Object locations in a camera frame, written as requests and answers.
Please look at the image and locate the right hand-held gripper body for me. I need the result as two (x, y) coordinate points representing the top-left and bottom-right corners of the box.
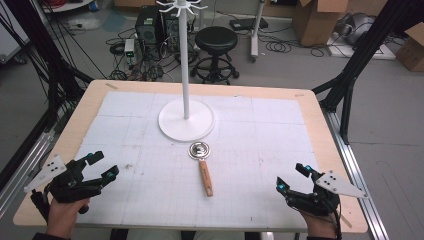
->
(285, 170), (369, 217)

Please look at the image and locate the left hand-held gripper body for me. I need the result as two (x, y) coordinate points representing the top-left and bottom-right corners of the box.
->
(23, 154), (103, 223)

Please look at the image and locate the metal strainer with wooden handle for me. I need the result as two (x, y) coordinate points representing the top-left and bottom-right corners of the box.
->
(187, 141), (214, 198)

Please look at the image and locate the white hook stand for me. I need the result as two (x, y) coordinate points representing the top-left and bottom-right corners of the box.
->
(155, 0), (216, 143)

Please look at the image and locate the person's right hand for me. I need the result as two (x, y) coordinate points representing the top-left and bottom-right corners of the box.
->
(299, 209), (338, 240)

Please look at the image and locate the person's left hand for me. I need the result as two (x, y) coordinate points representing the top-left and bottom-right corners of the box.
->
(46, 196), (91, 240)

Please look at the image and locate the white grid mat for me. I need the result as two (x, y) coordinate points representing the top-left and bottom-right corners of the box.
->
(75, 90), (322, 230)

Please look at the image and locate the small white device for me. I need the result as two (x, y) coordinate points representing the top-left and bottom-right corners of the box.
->
(124, 38), (136, 58)

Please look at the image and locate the black computer tower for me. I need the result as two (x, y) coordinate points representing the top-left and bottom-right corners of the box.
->
(134, 5), (181, 51)

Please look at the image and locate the black round stool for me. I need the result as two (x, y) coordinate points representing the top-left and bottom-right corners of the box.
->
(190, 26), (241, 86)

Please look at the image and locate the grey round appliance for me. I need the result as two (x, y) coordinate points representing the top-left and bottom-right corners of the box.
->
(337, 12), (376, 46)

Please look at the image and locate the cardboard box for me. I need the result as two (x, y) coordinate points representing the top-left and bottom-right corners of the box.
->
(292, 0), (351, 48)
(395, 22), (424, 73)

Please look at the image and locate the white stand pole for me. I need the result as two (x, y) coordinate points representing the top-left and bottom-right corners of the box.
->
(250, 0), (267, 63)

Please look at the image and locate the black flat device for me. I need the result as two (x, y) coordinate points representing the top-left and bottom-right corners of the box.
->
(229, 17), (270, 32)

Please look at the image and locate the aluminium rail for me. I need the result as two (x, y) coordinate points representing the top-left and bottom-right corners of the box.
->
(0, 131), (56, 219)
(322, 108), (390, 240)

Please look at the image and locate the black metal frame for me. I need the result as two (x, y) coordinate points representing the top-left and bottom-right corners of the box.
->
(0, 0), (95, 191)
(311, 0), (424, 146)

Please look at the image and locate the coiled black cable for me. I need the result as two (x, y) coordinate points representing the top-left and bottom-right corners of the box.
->
(265, 40), (293, 53)

